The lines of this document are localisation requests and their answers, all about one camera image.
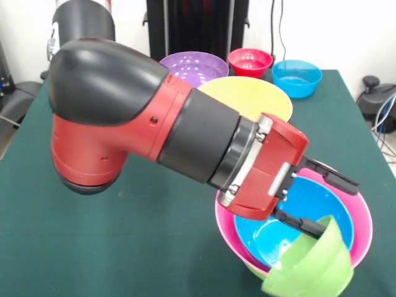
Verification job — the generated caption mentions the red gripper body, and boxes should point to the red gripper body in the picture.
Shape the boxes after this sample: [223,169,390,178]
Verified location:
[229,113,310,222]

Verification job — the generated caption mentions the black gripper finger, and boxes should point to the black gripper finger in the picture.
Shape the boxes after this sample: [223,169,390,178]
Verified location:
[273,209,328,239]
[290,155,361,196]

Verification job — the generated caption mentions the large blue bowl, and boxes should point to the large blue bowl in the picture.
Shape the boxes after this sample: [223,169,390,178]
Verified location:
[234,176,355,267]

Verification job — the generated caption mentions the small green bowl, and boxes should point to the small green bowl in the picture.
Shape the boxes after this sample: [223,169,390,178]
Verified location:
[261,215,355,297]

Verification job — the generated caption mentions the large pink bowl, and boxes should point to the large pink bowl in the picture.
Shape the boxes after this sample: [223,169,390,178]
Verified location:
[215,166,374,275]

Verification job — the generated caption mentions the medium green bowl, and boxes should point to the medium green bowl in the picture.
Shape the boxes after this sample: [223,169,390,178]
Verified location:
[244,258,270,279]

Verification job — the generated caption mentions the large orange bowl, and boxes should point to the large orange bowl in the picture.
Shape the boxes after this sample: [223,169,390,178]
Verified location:
[197,76,293,124]

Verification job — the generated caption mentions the small blue bowl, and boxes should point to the small blue bowl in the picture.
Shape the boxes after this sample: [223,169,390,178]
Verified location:
[272,59,323,99]

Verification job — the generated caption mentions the small crimson bowl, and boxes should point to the small crimson bowl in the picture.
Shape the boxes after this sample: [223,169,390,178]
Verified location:
[228,48,274,78]

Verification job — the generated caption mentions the purple bowl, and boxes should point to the purple bowl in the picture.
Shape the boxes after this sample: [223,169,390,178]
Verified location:
[159,51,230,88]

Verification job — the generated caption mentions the dark green tablecloth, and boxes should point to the dark green tablecloth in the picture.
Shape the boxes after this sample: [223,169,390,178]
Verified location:
[0,66,396,297]

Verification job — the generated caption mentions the black electronics box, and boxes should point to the black electronics box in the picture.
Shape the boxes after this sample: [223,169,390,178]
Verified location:
[0,41,15,93]

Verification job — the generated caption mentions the blue and white cables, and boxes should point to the blue and white cables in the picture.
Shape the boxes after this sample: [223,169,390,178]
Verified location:
[371,92,396,161]

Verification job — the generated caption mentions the black wall cable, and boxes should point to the black wall cable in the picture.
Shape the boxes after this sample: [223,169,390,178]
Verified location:
[270,0,299,71]

